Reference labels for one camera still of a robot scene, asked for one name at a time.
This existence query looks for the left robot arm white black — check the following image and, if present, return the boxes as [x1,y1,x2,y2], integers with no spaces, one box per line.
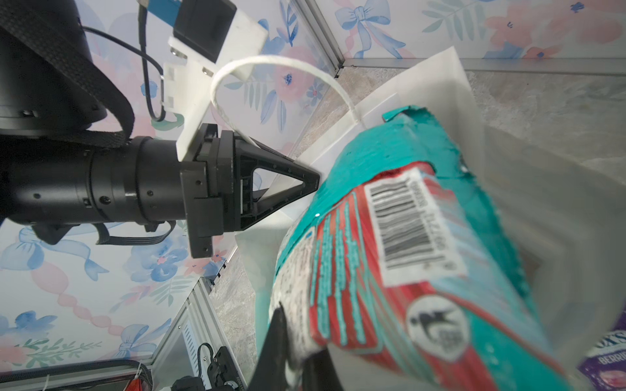
[1,1,324,258]

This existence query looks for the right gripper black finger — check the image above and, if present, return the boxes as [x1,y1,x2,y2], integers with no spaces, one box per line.
[248,305,293,391]

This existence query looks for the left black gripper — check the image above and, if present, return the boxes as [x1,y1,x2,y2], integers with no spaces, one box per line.
[180,123,320,258]

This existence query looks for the magenta Fox's candy packet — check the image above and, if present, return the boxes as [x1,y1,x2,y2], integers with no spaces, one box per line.
[578,311,625,390]

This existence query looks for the teal candy packet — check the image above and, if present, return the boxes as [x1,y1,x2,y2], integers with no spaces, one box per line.
[270,106,569,390]

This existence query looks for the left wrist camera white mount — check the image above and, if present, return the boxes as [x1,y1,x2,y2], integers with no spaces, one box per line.
[139,1,268,161]

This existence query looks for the floral paper gift bag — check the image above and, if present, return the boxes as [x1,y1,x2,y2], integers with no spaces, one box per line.
[211,46,626,363]

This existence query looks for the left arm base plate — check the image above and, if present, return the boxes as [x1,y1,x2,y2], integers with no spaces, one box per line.
[171,342,246,391]

